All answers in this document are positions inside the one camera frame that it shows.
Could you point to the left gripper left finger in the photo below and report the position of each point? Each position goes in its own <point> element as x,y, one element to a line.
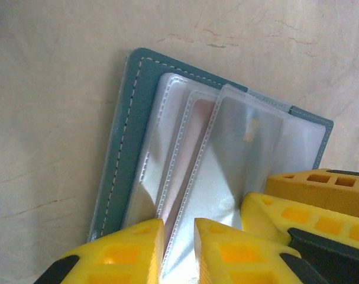
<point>120,257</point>

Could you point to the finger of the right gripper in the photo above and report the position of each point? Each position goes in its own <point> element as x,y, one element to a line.
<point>309,216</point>
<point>300,192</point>

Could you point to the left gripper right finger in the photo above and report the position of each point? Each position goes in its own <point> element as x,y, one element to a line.
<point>241,257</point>

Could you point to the teal card holder wallet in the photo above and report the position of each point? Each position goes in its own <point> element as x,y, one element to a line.
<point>137,118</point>

